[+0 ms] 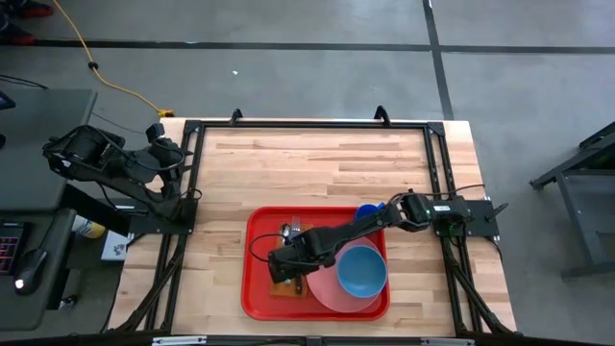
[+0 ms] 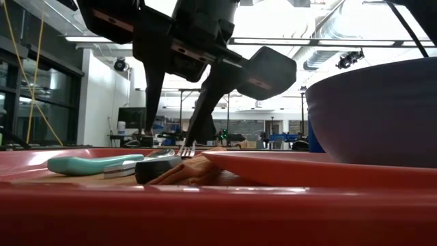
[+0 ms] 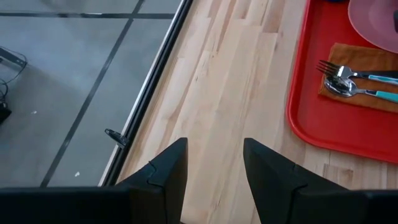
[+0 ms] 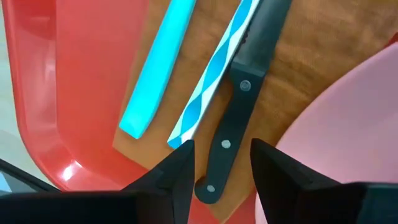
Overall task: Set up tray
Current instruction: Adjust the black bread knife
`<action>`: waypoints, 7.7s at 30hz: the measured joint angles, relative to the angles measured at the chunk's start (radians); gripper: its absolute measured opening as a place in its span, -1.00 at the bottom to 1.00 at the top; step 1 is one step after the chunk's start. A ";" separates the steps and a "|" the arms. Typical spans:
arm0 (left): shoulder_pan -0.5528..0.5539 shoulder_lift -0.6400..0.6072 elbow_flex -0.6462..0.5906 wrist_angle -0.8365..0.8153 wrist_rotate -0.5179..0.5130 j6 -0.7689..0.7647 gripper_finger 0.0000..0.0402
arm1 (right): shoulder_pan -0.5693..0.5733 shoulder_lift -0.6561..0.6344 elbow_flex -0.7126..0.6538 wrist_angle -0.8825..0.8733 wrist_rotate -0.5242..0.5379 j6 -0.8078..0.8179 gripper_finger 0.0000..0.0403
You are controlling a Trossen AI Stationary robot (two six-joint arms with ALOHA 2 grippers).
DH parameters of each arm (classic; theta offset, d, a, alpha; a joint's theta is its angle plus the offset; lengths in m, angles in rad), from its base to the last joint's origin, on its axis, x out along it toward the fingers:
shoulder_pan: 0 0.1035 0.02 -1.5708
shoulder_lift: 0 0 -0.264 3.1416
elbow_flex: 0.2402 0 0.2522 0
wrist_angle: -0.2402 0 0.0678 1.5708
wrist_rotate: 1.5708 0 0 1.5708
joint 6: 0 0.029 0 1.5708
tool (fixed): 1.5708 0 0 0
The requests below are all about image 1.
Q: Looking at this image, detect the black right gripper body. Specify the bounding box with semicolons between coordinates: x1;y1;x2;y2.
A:
266;227;338;285

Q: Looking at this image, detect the backlit keyboard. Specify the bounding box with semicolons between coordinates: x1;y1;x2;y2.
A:
0;223;25;275

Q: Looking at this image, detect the orange cloth napkin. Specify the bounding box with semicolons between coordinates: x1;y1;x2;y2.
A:
268;222;314;300

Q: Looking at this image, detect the blue plastic cup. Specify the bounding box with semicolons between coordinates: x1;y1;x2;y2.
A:
354;202;386;222

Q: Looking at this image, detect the person's red shoe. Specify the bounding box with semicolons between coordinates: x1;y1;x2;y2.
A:
13;2;54;19
0;21;36;47

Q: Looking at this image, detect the silver aluminium bar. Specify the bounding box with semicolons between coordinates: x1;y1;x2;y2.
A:
151;335;209;346
421;337;476;346

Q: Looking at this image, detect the long yellow extension cable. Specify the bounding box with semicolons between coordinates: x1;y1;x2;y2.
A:
51;0;175;119

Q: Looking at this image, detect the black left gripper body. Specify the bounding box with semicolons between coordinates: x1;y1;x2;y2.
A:
147;137;194;201

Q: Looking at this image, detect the grey metal equipment stand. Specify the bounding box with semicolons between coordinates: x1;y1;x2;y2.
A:
529;122;615;281

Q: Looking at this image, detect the red plastic tray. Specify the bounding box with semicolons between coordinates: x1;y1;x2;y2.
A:
239;206;391;322

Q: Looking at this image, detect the pink plastic plate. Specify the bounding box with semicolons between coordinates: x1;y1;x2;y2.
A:
306;235;388;314

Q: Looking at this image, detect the grey desk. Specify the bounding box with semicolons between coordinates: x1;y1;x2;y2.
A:
0;87;98;215

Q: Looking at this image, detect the blue plastic bowl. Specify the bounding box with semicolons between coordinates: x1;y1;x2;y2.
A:
335;244;389;299

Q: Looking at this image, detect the white printed box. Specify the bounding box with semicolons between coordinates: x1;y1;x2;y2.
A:
100;230;131;262

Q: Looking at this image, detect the yellow bottle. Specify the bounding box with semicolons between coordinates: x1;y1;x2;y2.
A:
71;215;106;240

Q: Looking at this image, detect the dark lower desk shelf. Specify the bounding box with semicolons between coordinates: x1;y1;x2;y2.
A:
0;206;76;333

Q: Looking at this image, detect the black computer mouse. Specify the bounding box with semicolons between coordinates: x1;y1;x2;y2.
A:
12;248;49;296

